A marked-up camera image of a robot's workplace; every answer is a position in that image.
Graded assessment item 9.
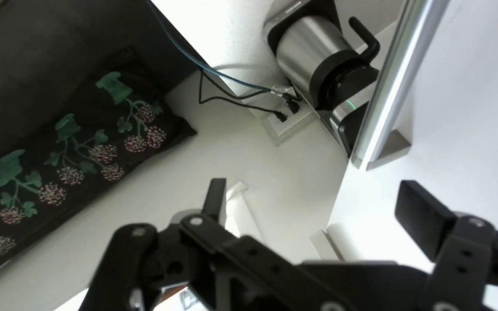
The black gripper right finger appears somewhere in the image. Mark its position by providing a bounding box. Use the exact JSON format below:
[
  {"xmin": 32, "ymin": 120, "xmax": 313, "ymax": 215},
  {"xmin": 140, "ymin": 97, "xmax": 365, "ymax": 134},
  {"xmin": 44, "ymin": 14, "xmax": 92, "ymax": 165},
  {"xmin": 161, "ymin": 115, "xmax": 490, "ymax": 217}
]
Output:
[{"xmin": 395, "ymin": 180, "xmax": 498, "ymax": 311}]

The stainless steel coffee maker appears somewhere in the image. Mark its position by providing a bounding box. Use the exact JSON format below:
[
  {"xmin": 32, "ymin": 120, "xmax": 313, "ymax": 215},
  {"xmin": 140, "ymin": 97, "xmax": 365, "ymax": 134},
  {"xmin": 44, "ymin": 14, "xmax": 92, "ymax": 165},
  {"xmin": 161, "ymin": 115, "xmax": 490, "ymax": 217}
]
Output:
[{"xmin": 263, "ymin": 0, "xmax": 381, "ymax": 156}]

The white cabinet door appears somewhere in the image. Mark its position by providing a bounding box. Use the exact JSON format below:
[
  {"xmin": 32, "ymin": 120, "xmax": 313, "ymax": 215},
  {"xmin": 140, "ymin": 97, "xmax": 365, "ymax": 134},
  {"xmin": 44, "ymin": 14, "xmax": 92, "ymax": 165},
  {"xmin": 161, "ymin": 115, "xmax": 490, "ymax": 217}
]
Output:
[{"xmin": 327, "ymin": 0, "xmax": 498, "ymax": 270}]

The black coffee maker power cord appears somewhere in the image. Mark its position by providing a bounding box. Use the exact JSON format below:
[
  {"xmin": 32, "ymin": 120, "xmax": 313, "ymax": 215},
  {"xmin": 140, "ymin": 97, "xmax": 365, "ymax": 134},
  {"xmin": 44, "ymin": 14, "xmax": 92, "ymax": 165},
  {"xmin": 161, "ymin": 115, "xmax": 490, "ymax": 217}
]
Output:
[{"xmin": 147, "ymin": 0, "xmax": 303, "ymax": 125}]

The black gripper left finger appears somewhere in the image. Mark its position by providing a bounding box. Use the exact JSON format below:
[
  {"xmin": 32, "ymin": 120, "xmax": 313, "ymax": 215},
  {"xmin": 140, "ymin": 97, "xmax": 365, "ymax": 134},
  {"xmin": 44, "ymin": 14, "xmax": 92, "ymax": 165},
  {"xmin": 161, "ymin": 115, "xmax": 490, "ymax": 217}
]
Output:
[{"xmin": 78, "ymin": 177, "xmax": 320, "ymax": 311}]

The silver cabinet door handle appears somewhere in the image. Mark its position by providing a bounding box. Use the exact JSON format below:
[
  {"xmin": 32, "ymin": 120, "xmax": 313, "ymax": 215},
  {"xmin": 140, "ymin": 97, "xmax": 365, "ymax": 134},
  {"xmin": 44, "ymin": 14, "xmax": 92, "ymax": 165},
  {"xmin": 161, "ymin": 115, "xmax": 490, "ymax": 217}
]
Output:
[{"xmin": 351, "ymin": 0, "xmax": 450, "ymax": 172}]

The floral dark bench cushion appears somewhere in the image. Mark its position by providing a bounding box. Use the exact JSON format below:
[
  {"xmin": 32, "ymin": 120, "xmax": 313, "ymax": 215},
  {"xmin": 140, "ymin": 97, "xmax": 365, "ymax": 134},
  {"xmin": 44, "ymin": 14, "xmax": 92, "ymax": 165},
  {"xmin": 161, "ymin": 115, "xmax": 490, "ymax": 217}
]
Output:
[{"xmin": 0, "ymin": 49, "xmax": 196, "ymax": 268}]

